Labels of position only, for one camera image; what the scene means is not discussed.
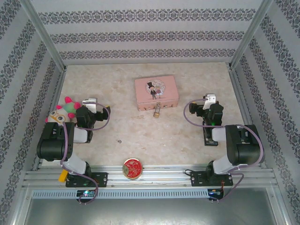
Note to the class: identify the small brass padlock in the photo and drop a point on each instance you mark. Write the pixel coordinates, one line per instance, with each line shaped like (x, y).
(156, 113)

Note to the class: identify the pink tin box with couple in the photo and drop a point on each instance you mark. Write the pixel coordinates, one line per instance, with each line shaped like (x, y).
(157, 91)

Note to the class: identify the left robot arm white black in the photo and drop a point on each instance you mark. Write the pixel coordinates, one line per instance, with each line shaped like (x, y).
(51, 145)

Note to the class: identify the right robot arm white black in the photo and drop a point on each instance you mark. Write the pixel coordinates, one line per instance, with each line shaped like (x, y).
(243, 147)

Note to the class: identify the plush toy with glasses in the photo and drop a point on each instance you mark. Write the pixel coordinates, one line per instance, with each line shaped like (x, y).
(59, 114)

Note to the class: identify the round red tin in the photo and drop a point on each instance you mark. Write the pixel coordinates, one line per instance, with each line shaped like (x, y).
(132, 168)

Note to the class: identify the yellow clamp block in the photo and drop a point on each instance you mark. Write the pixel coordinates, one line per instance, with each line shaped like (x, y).
(62, 177)

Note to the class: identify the grey metal sheet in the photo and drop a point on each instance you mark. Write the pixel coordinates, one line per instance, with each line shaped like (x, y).
(150, 211)

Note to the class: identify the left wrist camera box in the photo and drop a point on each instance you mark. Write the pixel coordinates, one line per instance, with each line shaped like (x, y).
(90, 104)

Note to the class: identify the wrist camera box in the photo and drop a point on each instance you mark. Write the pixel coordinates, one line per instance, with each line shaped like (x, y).
(90, 104)
(209, 99)

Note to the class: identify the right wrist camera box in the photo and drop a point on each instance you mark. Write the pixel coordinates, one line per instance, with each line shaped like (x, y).
(209, 99)

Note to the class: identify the aluminium side rail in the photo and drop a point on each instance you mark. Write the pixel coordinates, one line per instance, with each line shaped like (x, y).
(57, 93)
(239, 93)

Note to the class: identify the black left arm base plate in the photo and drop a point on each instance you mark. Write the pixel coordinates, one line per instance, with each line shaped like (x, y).
(102, 179)

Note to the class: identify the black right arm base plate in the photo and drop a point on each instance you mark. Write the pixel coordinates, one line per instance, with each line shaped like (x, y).
(198, 179)

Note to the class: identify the aluminium mounting rail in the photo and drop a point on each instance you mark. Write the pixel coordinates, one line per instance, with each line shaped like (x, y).
(164, 175)

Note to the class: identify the aluminium frame post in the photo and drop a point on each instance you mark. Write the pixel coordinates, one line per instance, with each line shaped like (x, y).
(251, 35)
(43, 35)

